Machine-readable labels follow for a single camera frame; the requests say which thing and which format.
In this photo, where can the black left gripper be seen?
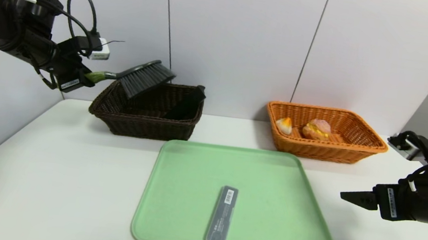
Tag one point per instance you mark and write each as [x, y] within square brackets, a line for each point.
[73, 82]

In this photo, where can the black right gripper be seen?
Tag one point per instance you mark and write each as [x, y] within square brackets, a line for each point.
[390, 202]

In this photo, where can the pink cream puff pastry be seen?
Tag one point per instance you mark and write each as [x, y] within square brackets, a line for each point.
[315, 129]

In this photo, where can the round egg yolk pastry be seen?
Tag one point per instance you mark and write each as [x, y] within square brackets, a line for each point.
[284, 126]

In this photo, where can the black glasses case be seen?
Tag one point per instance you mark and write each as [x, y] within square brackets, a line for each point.
[187, 105]

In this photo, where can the slim transparent grey pen case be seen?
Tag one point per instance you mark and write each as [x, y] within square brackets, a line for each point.
[221, 217]

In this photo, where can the orange wicker basket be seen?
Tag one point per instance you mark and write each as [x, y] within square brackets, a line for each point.
[315, 151]

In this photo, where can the dark brown wicker basket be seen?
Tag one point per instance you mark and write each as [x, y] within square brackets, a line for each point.
[144, 128]

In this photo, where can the light green plastic tray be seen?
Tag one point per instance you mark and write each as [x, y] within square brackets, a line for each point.
[268, 206]

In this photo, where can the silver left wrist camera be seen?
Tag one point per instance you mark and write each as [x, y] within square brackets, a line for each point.
[100, 51]

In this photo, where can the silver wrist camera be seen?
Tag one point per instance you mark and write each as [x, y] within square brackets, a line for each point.
[100, 51]
[410, 146]

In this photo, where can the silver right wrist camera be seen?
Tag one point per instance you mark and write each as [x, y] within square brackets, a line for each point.
[410, 146]

